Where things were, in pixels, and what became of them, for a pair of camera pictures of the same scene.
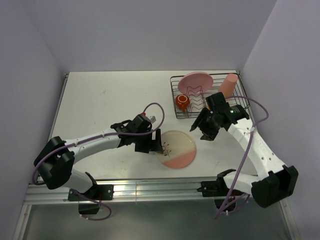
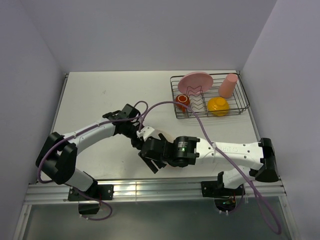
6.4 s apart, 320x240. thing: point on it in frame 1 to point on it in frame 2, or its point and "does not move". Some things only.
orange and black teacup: [182, 101] does not move
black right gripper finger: [196, 124] to [162, 137]
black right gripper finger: [206, 138] to [152, 166]
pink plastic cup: [227, 85] does not move
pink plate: [195, 83] does not move
